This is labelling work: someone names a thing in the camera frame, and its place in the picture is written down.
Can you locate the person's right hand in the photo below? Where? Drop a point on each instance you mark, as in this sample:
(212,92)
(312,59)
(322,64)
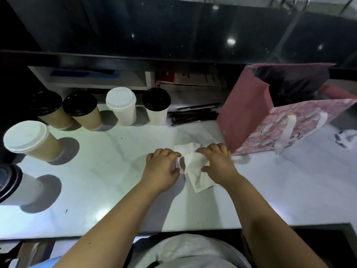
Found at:
(221,167)

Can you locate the person's left hand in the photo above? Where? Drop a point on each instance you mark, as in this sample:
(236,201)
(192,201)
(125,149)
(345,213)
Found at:
(159,171)

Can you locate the person's right thumb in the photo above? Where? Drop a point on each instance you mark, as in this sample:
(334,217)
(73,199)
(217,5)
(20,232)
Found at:
(205,169)

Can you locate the person's left thumb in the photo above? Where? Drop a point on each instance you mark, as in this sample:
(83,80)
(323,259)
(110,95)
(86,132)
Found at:
(176,172)

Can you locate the white paper napkin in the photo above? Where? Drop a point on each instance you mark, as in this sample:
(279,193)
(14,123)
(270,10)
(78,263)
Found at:
(195,170)

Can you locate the person's left forearm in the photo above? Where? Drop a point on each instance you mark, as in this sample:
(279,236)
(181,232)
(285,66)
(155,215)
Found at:
(117,228)

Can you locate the person's right forearm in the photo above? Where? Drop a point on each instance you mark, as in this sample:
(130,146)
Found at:
(267,228)

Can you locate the pile of black straws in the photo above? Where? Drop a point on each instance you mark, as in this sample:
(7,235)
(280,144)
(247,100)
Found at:
(193,115)

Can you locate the pink paper gift bag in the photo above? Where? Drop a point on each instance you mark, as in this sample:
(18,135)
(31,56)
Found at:
(251,117)

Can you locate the white cup with black lid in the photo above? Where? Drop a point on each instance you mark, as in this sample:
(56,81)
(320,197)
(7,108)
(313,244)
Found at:
(156,106)
(16,186)

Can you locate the person's white shirt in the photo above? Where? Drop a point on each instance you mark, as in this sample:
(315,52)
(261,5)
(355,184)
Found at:
(192,252)

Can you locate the red and brown packets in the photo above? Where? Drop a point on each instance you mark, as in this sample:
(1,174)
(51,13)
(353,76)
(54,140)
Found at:
(192,79)

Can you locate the brown cup with black lid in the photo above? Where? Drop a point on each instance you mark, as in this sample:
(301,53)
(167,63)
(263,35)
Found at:
(83,111)
(51,110)

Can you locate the white shelf organizer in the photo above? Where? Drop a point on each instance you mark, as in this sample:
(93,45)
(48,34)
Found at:
(92,79)

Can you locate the black raised counter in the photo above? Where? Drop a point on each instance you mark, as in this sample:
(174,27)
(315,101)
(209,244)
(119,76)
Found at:
(156,33)

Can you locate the black and white object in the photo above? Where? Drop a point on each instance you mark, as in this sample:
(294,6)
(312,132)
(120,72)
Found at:
(347,138)

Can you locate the brown cup with white lid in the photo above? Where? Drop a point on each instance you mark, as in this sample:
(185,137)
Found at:
(30,140)

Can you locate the blue cloth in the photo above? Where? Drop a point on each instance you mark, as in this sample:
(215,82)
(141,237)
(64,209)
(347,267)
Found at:
(46,262)

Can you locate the metal hooks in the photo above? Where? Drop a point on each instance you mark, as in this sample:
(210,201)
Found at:
(290,2)

